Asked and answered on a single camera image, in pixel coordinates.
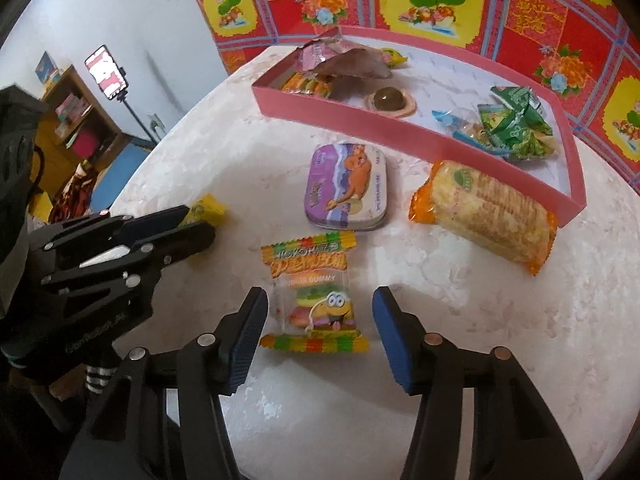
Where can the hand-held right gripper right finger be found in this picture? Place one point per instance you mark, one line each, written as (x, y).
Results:
(392, 345)

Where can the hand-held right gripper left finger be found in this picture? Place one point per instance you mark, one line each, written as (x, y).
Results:
(247, 345)

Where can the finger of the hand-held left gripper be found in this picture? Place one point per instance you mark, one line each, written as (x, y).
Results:
(125, 230)
(165, 252)

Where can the shallow pink cardboard box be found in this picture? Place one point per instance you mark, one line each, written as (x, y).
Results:
(350, 120)

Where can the green snack packet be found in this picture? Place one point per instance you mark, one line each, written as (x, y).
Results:
(530, 147)
(500, 125)
(520, 100)

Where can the brown snack packet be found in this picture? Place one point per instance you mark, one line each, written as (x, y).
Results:
(355, 67)

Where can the person's left forearm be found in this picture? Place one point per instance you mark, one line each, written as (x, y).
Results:
(100, 375)

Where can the blue mat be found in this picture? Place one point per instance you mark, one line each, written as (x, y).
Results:
(117, 172)

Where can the dark floral cloth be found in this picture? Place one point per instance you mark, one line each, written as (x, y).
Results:
(75, 195)

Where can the black phone tripod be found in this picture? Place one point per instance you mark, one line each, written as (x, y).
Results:
(135, 120)

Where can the wooden shelf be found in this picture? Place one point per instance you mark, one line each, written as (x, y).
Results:
(75, 115)

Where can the smartphone with lit screen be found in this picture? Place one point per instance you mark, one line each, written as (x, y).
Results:
(106, 72)

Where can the orange rice cracker packet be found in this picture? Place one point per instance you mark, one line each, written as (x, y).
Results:
(485, 215)

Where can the purple cartoon tin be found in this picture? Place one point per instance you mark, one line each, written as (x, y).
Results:
(345, 185)

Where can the blue picture card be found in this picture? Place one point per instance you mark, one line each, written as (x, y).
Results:
(47, 67)

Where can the clear blue-edged snack packet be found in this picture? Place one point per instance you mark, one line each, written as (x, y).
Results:
(455, 122)

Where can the round brown jelly candy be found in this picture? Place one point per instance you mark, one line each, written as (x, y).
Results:
(390, 100)

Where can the red floral printed cloth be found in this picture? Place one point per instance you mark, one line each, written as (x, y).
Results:
(450, 10)

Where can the wall socket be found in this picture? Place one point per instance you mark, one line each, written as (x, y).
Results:
(155, 122)

